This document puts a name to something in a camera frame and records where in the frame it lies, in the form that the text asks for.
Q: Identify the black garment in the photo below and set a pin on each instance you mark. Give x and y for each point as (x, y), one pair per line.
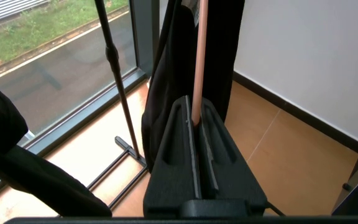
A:
(172, 77)

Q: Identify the black clothes rack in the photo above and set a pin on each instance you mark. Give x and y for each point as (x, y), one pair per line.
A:
(112, 56)

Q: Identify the window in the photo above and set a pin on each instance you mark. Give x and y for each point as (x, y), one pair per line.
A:
(57, 71)

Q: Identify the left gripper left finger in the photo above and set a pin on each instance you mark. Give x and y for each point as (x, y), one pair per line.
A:
(172, 174)

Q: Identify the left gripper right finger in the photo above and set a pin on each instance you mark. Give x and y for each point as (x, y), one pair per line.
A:
(228, 174)

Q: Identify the black shorts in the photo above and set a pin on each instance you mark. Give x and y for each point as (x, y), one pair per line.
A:
(26, 174)

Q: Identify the pink clothes hanger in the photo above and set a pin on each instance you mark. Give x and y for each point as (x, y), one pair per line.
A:
(200, 62)

